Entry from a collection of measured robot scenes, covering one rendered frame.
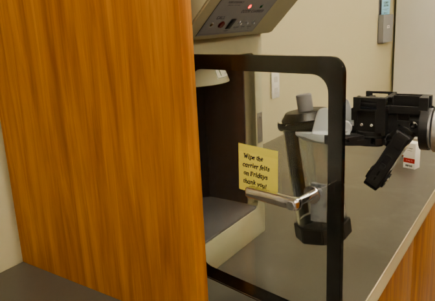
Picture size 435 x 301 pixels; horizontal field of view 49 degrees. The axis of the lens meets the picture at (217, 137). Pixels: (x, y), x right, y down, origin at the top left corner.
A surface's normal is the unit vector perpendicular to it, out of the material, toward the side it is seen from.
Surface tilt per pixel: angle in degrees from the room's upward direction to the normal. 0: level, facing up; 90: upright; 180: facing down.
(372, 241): 0
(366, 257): 0
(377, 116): 90
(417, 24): 90
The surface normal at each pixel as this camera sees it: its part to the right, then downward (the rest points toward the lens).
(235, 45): 0.83, 0.10
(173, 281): -0.56, 0.22
